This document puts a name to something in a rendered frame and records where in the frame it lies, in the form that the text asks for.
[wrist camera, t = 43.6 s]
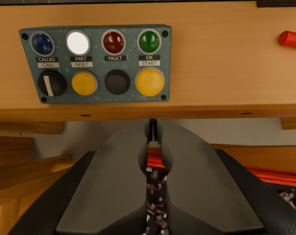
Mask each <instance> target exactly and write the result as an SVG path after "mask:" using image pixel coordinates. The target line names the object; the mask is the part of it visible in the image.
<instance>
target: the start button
mask: <svg viewBox="0 0 296 235"><path fill-rule="evenodd" d="M163 84H164V83H163V77H162V75H161V74H160V72H158V71H157V70H155V69H145V70H143V71H141V72H140V73H139V75H138V76H137V79H136V87H137V89H138V91H139V92H140V93H141V94H143V95H145V96H149V97H150V96H155V95H157V94H158V93H160V91H161V90H162V88H163Z"/></svg>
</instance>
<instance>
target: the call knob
mask: <svg viewBox="0 0 296 235"><path fill-rule="evenodd" d="M37 84H38V88H39V90H40V91H41V92H42V93H43V94H45V95H47V96H49V97H56V96H59V95H60V94H61V93H62V92H63V90H64V82H63V80H62V78H61V77H60V76H59V75H58V74H56V73H53V72H45V73H43V74H42V75H40V76H39V77H38V80H37Z"/></svg>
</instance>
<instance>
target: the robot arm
mask: <svg viewBox="0 0 296 235"><path fill-rule="evenodd" d="M153 130H154V138H155V141H157V143H158V144H159V145H160V146H161V147H162V164H163V165H164V166H165V168H166V169H167V170H168V172H169V174H168V175H167V184H166V211H167V218H168V225H169V228H170V230H171V232H172V233H173V234H175V235H296V210H295V209H294V208H293V207H292V206H291V205H290V204H289V203H288V202H287V201H286V200H285V199H284V198H283V197H281V196H280V195H279V194H278V193H277V192H276V191H275V190H274V189H272V188H271V187H270V186H269V185H267V184H266V183H265V182H264V181H262V180H261V179H260V178H258V177H257V176H256V175H255V174H253V173H252V172H251V171H250V170H248V169H247V168H246V167H244V166H243V165H242V164H241V163H240V162H238V161H237V160H236V159H235V158H233V157H232V156H231V155H230V154H228V153H227V152H226V151H224V150H223V149H222V148H219V149H215V148H214V147H212V146H211V145H210V144H209V143H208V142H206V141H205V140H204V139H202V138H201V137H200V136H198V135H197V134H195V133H193V132H191V131H189V130H187V129H185V128H183V127H181V126H179V125H177V124H175V123H173V122H171V121H169V120H167V119H165V118H163V117H156V118H148V117H143V118H142V119H140V120H138V121H136V122H135V123H133V124H131V125H129V126H128V127H126V128H124V129H123V130H121V131H119V132H117V133H116V134H114V135H113V136H111V137H110V138H109V139H108V140H106V141H105V142H104V143H103V144H102V145H100V146H99V147H98V148H97V149H96V150H95V151H88V152H87V153H86V154H85V155H84V156H82V157H81V158H80V159H79V160H78V161H77V162H76V163H75V164H74V165H73V166H71V167H70V168H69V169H68V170H67V171H66V172H65V173H64V174H63V175H62V176H61V177H59V178H58V179H57V180H56V181H55V182H54V183H53V184H52V185H51V186H50V187H48V188H47V189H46V190H45V191H44V192H43V193H42V194H41V195H40V196H39V197H38V198H37V199H36V200H35V201H34V202H33V203H32V204H31V205H30V206H29V207H28V208H27V210H26V211H25V212H24V213H23V214H22V216H21V217H20V218H19V219H18V221H17V222H16V223H15V224H14V225H13V227H12V228H11V229H10V231H9V232H8V234H7V235H142V234H143V233H144V231H145V230H146V227H147V209H148V202H147V178H146V176H145V174H144V173H143V172H142V170H143V169H144V167H145V166H146V165H147V163H148V152H147V145H148V144H149V143H150V141H152V136H153Z"/></svg>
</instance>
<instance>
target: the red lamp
mask: <svg viewBox="0 0 296 235"><path fill-rule="evenodd" d="M103 44H104V47H105V49H106V50H107V51H108V52H110V53H113V54H115V53H118V52H120V51H121V50H122V49H123V46H124V41H123V38H122V36H121V35H120V34H118V33H117V32H109V33H107V34H106V35H105V37H104V39H103Z"/></svg>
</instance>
